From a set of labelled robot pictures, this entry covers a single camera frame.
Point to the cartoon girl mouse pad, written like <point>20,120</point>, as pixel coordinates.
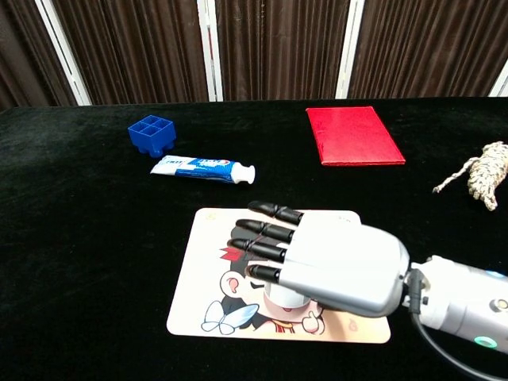
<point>198,293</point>

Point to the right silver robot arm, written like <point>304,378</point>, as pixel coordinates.
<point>464,301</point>

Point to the white blue toothpaste tube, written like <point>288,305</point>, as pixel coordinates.
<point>198,168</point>

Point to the white frame post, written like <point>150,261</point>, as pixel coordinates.
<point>65,55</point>
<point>349,47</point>
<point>501,83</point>
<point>209,51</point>

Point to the red booklet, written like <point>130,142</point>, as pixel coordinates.
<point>353,135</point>

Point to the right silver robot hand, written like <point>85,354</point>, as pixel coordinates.
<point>345,266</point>

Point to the black velvet tablecloth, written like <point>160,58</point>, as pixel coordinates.
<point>79,238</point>

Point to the blue plastic grid tray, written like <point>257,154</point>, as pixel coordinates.
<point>152,133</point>

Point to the brown pleated curtain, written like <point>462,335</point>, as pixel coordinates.
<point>282,47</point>
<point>20,59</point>
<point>135,47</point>
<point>424,47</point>

